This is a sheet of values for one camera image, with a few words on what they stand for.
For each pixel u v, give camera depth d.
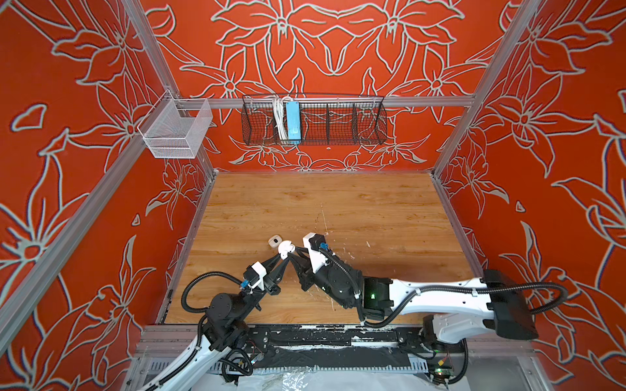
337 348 0.73
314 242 0.53
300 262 0.57
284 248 0.64
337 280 0.47
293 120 0.90
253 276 0.54
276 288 0.61
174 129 0.93
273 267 0.65
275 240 0.94
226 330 0.58
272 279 0.61
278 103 0.87
